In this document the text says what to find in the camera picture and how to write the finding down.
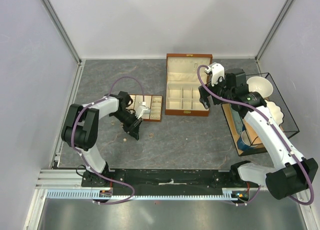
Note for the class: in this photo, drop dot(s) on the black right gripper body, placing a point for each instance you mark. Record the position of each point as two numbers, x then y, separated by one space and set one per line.
220 90

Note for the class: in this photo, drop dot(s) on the left aluminium frame post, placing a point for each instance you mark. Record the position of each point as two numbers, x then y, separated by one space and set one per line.
61 30

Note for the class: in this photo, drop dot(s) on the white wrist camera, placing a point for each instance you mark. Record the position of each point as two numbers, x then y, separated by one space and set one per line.
216 70
141 110

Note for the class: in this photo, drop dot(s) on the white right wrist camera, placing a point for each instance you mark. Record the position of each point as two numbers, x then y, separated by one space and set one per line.
216 70

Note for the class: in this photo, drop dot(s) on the small brown jewelry tray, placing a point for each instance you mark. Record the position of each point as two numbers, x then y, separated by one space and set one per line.
153 102

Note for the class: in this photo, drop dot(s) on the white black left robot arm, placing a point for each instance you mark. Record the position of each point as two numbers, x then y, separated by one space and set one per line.
80 128

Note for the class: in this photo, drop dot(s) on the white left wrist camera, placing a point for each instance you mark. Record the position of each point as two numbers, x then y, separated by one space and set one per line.
141 110

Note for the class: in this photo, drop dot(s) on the aluminium frame post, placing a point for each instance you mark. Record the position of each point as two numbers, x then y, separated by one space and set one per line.
274 28
61 30

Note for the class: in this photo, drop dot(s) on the large brown jewelry box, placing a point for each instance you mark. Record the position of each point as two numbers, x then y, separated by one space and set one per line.
182 94

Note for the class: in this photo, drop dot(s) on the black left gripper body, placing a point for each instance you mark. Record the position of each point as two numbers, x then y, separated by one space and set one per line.
130 121

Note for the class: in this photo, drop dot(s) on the right aluminium frame post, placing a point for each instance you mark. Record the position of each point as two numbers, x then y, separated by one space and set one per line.
274 28

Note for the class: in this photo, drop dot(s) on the white bowl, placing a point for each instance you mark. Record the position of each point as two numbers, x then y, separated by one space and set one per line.
260 85

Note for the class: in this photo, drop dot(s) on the light blue oblong plate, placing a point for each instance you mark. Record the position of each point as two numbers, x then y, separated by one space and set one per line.
237 121

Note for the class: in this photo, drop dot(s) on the wooden rack base board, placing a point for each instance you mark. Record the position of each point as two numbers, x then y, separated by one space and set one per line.
256 143

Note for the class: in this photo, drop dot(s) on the black wire rack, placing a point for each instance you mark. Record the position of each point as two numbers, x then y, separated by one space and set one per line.
289 126

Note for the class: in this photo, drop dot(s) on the blue cup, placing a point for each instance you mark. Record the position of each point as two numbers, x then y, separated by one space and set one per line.
243 142

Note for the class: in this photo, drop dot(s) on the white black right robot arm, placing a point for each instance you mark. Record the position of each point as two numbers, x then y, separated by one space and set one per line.
292 174

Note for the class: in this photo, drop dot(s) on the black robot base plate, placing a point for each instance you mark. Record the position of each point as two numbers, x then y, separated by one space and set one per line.
178 181

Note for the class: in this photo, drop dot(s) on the white scalloped dish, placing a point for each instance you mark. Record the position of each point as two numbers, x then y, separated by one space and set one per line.
276 112

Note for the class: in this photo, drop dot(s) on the light blue cable duct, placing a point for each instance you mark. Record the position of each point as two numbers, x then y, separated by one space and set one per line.
90 194

